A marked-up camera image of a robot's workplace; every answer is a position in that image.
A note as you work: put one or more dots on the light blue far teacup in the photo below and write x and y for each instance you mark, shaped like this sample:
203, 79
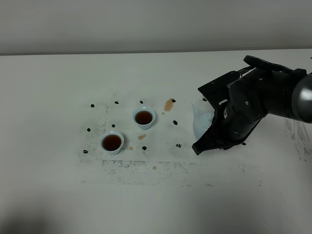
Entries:
144, 117

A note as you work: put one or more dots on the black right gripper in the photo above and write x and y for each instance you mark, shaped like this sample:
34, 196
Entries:
237, 110

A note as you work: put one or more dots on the light blue near teacup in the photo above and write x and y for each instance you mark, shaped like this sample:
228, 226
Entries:
112, 142

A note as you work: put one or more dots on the light blue teacup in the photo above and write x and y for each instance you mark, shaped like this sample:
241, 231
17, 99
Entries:
144, 117
112, 142

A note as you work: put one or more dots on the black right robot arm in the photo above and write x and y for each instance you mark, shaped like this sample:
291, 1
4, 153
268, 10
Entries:
284, 92

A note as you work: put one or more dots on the light blue porcelain teapot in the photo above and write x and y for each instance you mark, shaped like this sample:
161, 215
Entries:
202, 121

